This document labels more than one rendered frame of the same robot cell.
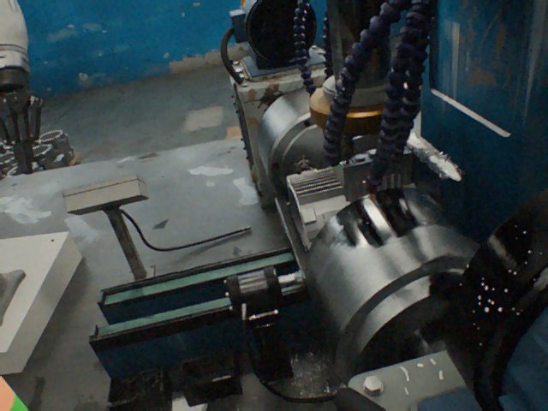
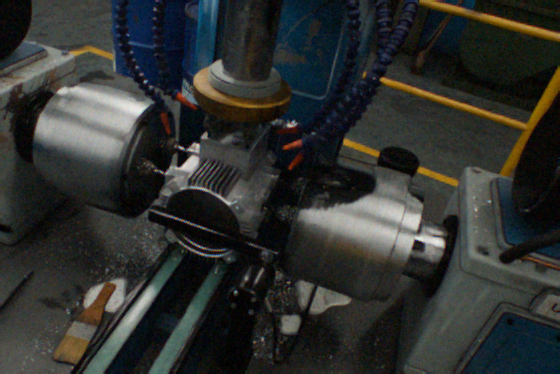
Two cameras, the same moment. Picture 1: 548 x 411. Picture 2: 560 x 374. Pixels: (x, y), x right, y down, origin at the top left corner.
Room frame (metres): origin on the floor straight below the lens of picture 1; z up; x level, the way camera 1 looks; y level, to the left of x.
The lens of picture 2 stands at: (0.39, 0.59, 1.59)
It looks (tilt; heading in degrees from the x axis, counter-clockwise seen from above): 38 degrees down; 288
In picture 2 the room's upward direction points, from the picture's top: 10 degrees clockwise
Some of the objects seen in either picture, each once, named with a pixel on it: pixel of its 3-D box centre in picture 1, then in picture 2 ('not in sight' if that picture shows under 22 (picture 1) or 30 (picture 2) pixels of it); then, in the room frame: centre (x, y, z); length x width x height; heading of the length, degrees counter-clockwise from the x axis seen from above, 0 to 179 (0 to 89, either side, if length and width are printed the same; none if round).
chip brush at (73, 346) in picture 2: not in sight; (89, 319); (0.82, 0.12, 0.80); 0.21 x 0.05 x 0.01; 102
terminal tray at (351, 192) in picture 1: (368, 166); (234, 147); (0.68, -0.18, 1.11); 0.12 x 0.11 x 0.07; 94
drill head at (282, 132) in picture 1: (309, 140); (89, 143); (0.98, -0.11, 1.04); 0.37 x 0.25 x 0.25; 4
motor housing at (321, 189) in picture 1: (350, 215); (221, 196); (0.68, -0.14, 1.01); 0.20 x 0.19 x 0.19; 94
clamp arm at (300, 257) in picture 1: (293, 238); (212, 234); (0.64, -0.02, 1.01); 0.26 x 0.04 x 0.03; 4
